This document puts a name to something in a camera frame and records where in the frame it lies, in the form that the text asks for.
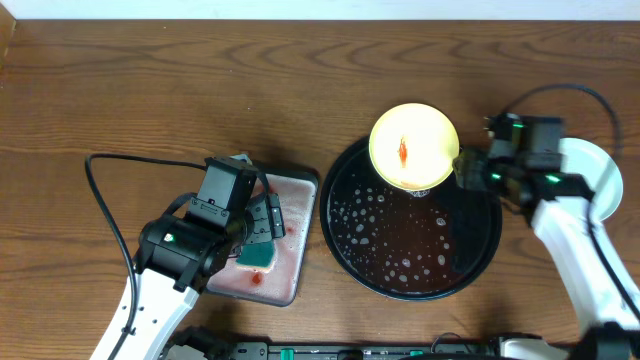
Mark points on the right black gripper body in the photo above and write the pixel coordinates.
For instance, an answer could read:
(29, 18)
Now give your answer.
(494, 174)

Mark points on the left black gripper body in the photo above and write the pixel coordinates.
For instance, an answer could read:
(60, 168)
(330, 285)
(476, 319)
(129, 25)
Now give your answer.
(273, 216)

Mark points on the light blue plate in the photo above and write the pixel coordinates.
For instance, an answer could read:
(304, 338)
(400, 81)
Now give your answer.
(589, 160)

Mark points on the green yellow sponge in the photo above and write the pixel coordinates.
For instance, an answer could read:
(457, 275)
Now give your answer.
(259, 257)

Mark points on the yellow plate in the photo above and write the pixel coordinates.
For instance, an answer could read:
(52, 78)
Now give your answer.
(412, 146)

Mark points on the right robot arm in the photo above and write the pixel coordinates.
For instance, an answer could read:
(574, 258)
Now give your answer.
(558, 208)

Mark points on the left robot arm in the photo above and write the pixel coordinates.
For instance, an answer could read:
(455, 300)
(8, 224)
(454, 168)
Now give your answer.
(166, 275)

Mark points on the rectangular black soapy tray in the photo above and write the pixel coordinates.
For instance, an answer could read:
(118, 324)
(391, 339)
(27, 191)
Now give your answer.
(297, 192)

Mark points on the round black tray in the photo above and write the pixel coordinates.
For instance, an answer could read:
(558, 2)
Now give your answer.
(406, 247)

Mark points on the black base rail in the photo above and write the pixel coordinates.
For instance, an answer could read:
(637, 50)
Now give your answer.
(196, 343)

